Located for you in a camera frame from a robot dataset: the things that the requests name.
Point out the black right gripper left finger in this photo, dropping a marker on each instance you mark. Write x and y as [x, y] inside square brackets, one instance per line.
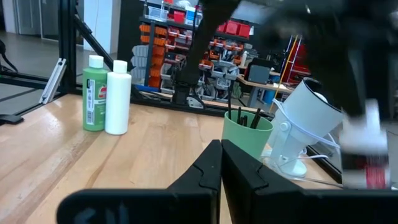
[192, 193]

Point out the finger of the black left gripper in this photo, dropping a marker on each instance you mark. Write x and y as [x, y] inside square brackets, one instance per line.
[390, 81]
[353, 81]

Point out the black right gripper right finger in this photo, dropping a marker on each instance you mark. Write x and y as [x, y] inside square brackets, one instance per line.
[255, 199]

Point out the green plastic cup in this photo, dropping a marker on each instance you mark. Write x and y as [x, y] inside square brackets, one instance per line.
[245, 137]

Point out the white paint bottle black label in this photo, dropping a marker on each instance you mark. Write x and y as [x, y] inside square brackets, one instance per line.
[363, 146]

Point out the black paintbrush orange tip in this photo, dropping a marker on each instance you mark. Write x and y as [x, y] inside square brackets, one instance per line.
[256, 118]

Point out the clear plastic bin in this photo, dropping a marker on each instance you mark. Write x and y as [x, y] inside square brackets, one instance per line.
[337, 186]

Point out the black thin paintbrush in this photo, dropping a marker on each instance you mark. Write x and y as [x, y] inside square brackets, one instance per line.
[238, 115]

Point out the large white bottle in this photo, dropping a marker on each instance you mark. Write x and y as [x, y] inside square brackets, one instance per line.
[118, 99]

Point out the large green paint bottle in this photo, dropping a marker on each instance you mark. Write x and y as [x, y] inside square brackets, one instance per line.
[94, 93]

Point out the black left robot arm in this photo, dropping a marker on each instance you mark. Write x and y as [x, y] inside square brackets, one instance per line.
[202, 46]

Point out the metal rack red bins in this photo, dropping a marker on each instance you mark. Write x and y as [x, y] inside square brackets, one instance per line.
[297, 65]

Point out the tan slanted pole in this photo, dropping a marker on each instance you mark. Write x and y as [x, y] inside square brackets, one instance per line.
[284, 68]

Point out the grey equipment box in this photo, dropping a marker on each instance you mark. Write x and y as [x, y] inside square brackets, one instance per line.
[258, 74]

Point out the red storage bin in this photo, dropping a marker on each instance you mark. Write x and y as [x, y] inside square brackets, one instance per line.
[232, 28]
[179, 16]
[221, 27]
[244, 30]

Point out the clear storage tub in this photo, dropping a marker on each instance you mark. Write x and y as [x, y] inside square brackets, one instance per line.
[157, 13]

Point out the silver aluminium bracket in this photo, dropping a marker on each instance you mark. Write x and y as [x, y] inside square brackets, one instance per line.
[53, 81]

